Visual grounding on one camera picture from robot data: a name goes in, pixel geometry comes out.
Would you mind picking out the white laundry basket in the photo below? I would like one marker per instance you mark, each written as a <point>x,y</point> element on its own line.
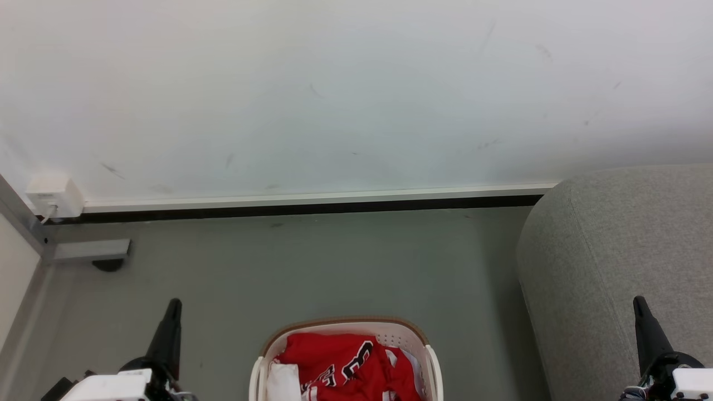
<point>345,326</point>

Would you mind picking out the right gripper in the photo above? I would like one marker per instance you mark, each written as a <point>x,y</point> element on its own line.
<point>688,384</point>

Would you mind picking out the grey fabric sofa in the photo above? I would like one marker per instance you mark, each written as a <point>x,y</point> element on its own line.
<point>607,262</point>

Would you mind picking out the white garment red trim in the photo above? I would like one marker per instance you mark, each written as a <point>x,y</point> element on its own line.
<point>413,367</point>

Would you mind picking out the red lettered jersey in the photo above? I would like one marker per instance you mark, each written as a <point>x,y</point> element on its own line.
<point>328,356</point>

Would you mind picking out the white wall socket box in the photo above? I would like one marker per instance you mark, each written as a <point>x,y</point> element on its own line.
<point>53,195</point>

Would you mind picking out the plain white garment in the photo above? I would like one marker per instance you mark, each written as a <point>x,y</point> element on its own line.
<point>284,383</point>

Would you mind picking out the white wall baseboard strip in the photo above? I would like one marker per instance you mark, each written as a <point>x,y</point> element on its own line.
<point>312,201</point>

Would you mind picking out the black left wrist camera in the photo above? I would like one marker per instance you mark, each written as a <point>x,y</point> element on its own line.
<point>55,391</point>

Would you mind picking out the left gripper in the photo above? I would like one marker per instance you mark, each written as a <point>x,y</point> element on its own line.
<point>111,387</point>

